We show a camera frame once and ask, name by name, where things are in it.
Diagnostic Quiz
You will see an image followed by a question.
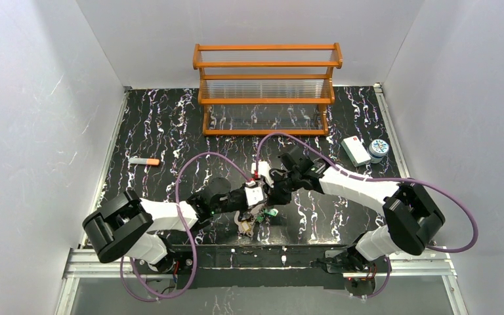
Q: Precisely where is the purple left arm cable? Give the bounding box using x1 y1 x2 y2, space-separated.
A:
119 152 253 303

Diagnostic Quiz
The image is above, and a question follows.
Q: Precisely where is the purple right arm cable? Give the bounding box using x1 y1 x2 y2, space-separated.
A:
254 132 480 300

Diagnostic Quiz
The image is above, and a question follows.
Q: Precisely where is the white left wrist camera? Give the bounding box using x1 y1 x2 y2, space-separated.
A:
244 185 266 208

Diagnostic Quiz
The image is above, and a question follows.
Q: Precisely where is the cluster of tagged keys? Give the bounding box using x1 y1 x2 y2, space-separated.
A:
234 207 279 238

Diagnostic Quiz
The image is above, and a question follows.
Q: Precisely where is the white rectangular box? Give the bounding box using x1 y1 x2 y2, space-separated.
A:
341 136 371 167

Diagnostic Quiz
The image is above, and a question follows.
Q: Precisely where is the orange grey marker pen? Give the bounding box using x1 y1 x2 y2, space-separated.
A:
129 157 160 166

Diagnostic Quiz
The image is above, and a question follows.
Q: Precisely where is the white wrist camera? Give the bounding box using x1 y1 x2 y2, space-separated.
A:
251 161 274 188
244 185 266 208

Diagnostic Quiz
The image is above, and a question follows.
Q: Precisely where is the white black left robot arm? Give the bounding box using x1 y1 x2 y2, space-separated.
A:
82 177 273 264

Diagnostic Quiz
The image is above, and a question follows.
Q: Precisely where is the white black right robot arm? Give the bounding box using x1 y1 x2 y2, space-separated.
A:
253 147 446 271

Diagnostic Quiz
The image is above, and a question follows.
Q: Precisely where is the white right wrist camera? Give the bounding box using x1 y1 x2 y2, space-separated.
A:
251 161 274 188

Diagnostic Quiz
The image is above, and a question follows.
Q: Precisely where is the orange wooden shelf rack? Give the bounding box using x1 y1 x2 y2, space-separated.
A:
192 42 343 137

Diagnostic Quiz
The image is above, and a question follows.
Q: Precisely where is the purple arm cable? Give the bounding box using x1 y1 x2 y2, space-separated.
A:
254 132 480 300
119 152 253 303

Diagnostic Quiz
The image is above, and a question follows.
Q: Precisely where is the blue white round tin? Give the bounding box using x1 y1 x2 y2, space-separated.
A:
367 139 390 163

